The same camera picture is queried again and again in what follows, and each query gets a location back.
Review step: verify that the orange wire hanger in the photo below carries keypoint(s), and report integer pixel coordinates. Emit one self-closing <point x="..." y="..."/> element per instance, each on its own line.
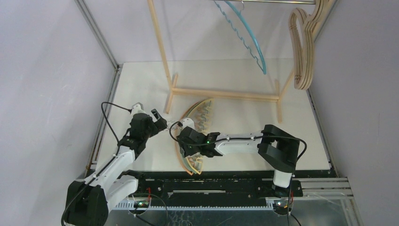
<point x="192" y="165"/>

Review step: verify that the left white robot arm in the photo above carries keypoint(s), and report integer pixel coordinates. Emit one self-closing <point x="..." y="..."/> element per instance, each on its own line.
<point x="89" y="201"/>

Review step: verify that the blue wire hanger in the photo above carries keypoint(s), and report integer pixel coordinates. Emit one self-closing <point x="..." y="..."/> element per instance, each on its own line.
<point x="253" y="48"/>

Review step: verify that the right circuit board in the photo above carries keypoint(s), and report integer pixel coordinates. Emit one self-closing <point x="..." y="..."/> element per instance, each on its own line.
<point x="279" y="205"/>

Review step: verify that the circuit board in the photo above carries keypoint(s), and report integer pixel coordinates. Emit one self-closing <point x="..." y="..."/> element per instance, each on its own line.
<point x="279" y="205"/>
<point x="141" y="204"/>

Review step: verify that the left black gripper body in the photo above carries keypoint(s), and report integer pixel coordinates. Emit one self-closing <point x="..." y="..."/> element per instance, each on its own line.
<point x="152" y="131"/>

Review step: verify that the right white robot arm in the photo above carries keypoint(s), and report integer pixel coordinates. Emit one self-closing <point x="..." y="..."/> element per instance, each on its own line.
<point x="278" y="148"/>

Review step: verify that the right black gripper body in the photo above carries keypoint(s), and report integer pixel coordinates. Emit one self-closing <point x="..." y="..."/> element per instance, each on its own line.
<point x="182" y="137"/>

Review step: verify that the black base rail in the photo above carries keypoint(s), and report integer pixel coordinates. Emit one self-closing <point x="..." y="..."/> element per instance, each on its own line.
<point x="213" y="189"/>

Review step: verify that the wooden clothes rack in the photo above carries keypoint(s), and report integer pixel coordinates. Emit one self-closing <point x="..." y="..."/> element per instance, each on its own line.
<point x="295" y="25"/>

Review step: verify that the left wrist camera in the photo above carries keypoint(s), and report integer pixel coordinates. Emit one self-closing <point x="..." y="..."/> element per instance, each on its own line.
<point x="137" y="108"/>

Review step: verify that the left circuit board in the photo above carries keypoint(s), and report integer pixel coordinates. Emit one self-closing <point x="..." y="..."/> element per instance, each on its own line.
<point x="141" y="204"/>

